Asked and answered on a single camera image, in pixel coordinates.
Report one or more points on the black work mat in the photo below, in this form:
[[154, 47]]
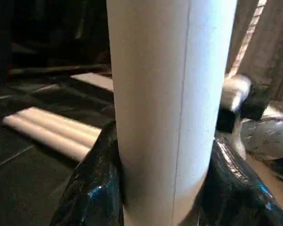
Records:
[[26, 188]]

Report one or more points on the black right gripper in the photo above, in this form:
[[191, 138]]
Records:
[[226, 121]]

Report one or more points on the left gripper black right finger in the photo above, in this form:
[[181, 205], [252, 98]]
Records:
[[238, 188]]

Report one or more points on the beige curtain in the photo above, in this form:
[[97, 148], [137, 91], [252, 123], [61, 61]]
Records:
[[268, 47]]

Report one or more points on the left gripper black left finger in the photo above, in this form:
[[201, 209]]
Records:
[[92, 188]]

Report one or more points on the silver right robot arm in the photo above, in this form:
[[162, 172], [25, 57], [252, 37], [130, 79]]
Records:
[[261, 134]]

